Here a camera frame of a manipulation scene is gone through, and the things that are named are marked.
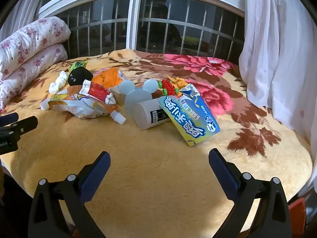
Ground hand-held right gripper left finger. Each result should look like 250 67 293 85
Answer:
28 151 111 238

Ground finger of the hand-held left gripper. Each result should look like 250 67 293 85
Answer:
7 116 39 135
0 112 19 127

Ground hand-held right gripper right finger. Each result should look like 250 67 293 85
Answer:
208 148 293 238

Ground grey cube block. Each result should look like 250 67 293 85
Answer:
110 85 127 106

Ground black plush ball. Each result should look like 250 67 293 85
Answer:
68 68 94 86

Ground yellow white drink pouch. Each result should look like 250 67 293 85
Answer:
40 90 87 111
50 99 127 124

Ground yellow floral plush blanket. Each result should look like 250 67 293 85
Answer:
0 48 312 238

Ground crumpled white tissue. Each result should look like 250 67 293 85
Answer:
49 71 68 95

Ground blue yellow paper box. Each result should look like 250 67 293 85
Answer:
158 84 221 147

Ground white cylindrical bottle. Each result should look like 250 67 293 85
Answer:
134 99 171 130

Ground frosted mouse-ear bottle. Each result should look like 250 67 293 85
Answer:
116 79 159 119

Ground red white crumpled wrapper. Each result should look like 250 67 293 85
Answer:
82 79 117 106

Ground green snack packet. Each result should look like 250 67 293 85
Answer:
69 61 89 73

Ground folded pink floral quilt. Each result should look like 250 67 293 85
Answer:
0 16 71 109

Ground red object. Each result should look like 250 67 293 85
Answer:
288 197 307 228

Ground orange plastic packet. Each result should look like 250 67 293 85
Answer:
92 67 127 90

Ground orange toy dinosaur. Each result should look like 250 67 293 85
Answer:
165 74 186 90

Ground red green-wheeled toy car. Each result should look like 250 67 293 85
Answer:
158 79 181 97

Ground pale pink curtain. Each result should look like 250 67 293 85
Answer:
0 0 47 40

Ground white sheer curtain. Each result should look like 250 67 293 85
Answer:
239 0 317 191

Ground white framed barred window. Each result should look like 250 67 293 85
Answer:
37 0 247 57

